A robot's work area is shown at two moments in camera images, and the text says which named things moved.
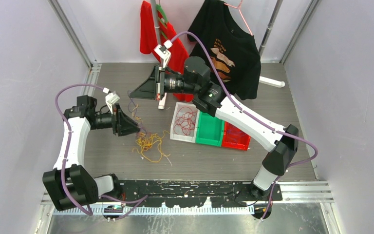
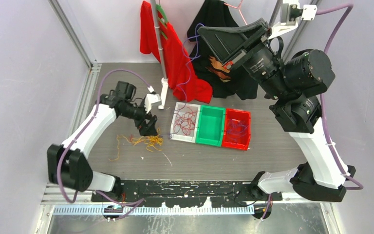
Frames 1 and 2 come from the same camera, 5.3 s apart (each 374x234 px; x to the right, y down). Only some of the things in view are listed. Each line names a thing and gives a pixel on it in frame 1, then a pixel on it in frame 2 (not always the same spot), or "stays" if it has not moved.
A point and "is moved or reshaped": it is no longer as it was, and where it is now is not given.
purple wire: x=135 y=110 is moved or reshaped
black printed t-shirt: x=235 y=52 stays
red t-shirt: x=168 y=39 stays
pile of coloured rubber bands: x=185 y=120 stays
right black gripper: x=147 y=90 → x=230 y=43
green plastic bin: x=210 y=130 stays
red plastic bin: x=234 y=138 stays
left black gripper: x=121 y=123 → x=146 y=129
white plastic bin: x=184 y=122 stays
